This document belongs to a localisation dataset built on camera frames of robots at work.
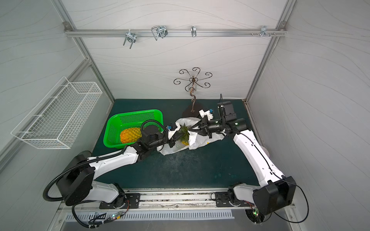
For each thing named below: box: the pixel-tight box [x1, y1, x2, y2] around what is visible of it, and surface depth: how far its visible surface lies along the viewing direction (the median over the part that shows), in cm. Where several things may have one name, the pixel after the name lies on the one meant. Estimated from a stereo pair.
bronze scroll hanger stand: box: [173, 66, 213, 113], surface depth 92 cm
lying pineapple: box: [120, 127, 143, 144], surface depth 90 cm
